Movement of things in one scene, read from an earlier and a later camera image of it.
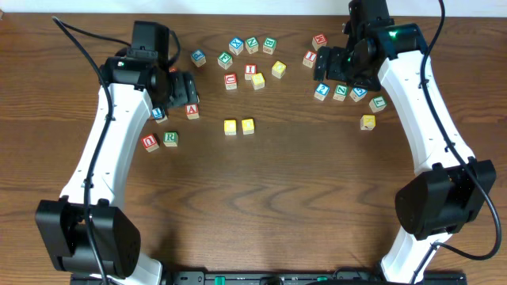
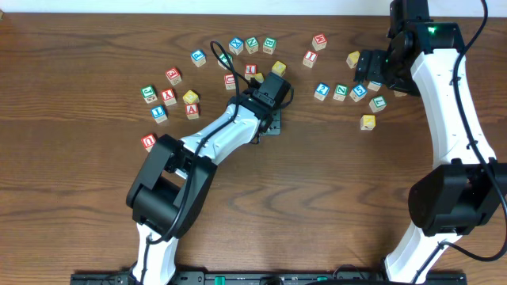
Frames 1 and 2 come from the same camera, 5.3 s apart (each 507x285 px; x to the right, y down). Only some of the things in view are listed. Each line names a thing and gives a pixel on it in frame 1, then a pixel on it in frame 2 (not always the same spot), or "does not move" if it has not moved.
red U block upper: (230, 81) does not move
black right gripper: (325, 63) → (364, 66)
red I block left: (250, 69) does not move
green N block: (252, 45) does not move
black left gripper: (187, 89) → (272, 127)
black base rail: (286, 278) does not move
